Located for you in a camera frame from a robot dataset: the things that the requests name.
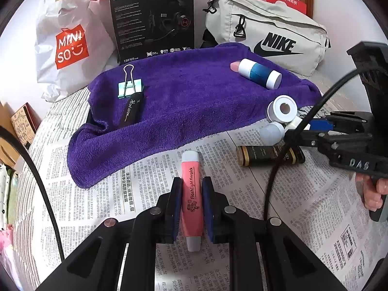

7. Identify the patterned cardboard box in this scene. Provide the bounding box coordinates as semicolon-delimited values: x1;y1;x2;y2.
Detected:
10;103;41;150

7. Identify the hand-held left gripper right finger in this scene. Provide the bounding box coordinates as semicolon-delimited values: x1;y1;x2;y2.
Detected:
202;176;349;291

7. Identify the green binder clip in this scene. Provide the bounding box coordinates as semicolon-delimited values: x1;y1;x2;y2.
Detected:
117;65;144;99

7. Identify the purple towel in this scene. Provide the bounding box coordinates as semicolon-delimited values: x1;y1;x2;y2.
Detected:
67;42;322;190

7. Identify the floral printed bedding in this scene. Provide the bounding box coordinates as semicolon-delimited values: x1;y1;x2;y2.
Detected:
0;164;20;249

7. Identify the pink marker pen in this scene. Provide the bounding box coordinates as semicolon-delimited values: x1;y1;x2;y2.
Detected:
180;151;203;252

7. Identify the grey waist bag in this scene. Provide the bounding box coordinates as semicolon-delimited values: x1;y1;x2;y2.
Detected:
202;0;331;78

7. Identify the small white cylinder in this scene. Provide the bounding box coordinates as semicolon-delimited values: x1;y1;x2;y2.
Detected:
259;122;285;144

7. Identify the black cable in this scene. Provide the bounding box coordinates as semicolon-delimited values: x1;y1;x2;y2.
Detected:
0;126;65;263
263;67;372;222

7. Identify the wooden headboard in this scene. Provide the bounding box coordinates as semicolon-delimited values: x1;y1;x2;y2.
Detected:
0;100;19;170

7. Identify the dark tube with gold bands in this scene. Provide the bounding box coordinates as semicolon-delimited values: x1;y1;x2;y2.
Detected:
236;145;306;167

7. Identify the blue and white bottle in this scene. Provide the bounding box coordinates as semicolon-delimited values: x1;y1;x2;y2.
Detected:
230;59;282;90

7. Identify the person's right hand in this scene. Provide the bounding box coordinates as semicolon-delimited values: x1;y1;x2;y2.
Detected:
355;173;387;212

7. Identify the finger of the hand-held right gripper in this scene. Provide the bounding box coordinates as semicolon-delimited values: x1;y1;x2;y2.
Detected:
283;129;375;151
309;112;375;132

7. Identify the newspaper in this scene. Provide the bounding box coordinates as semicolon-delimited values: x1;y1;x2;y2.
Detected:
29;76;388;291

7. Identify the white plastic shopping bag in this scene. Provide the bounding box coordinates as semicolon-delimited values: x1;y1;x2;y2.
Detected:
34;0;119;104

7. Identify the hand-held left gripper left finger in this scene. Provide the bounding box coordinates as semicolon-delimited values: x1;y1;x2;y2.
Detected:
36;177;184;291

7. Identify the white tape roll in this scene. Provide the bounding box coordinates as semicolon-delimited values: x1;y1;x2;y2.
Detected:
267;95;299;124

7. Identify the black lighter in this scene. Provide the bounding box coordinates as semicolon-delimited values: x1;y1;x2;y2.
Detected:
119;93;144;129

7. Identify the black headset box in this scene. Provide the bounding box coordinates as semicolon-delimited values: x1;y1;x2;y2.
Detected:
108;0;195;65

